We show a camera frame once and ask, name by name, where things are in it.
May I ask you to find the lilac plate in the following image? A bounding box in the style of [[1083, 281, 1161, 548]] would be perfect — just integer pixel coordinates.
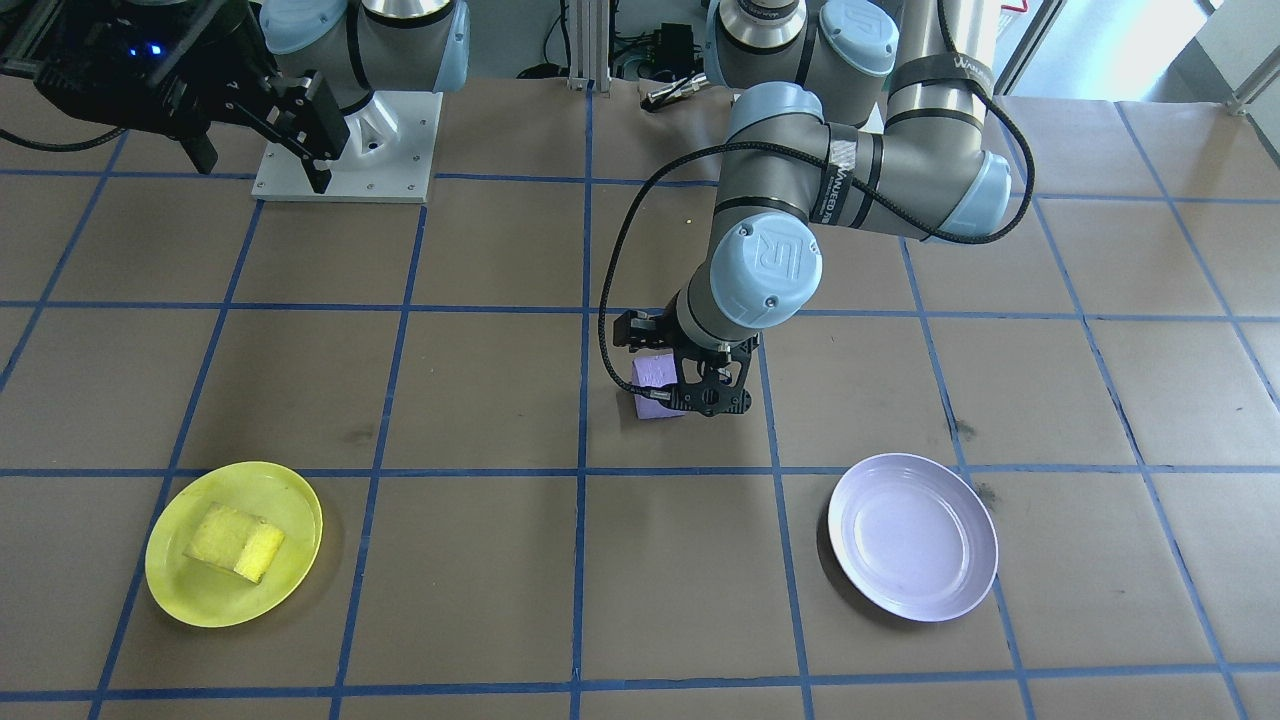
[[827, 453, 999, 623]]

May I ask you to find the metal cable connector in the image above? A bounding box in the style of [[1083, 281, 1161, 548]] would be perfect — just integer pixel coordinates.
[[643, 75, 713, 113]]

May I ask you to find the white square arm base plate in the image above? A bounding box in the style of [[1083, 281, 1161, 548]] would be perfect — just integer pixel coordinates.
[[252, 90, 444, 204]]

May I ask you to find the black electronics board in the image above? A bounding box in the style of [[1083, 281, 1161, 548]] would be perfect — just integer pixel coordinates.
[[615, 25, 703, 79]]

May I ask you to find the purple foam block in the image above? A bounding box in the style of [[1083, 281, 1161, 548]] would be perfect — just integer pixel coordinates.
[[632, 353, 693, 422]]

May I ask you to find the yellow plate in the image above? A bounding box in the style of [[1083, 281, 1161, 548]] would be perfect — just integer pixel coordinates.
[[145, 461, 324, 629]]

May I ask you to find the white bar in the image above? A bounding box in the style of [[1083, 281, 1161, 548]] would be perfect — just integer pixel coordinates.
[[1230, 58, 1280, 113]]

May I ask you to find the aluminium frame bar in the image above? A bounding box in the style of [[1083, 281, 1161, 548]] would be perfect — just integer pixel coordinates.
[[993, 0, 1068, 97]]

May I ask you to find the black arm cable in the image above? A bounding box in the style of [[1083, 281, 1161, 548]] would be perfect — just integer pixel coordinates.
[[0, 122, 127, 154], [597, 0, 1036, 401]]

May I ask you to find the yellow foam block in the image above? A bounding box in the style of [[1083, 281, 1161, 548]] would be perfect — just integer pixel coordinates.
[[183, 502, 286, 585]]

